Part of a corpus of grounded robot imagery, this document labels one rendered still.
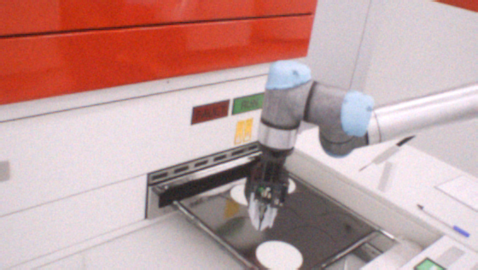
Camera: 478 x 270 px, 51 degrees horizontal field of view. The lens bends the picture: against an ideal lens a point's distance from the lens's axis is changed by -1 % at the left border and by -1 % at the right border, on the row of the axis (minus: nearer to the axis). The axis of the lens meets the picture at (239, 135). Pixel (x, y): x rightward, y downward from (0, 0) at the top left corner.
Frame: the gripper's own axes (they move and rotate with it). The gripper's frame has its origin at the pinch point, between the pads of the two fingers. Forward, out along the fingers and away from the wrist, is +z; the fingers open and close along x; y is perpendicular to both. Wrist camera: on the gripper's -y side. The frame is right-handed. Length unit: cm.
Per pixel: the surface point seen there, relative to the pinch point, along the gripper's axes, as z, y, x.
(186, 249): 15.3, -6.8, -15.4
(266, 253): 7.3, 0.5, 2.6
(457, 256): 1.6, -0.3, 43.1
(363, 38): 35, -343, 87
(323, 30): 24, -300, 45
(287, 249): 7.3, -1.7, 7.1
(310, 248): 7.4, -3.6, 12.4
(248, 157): 3.5, -34.7, -3.5
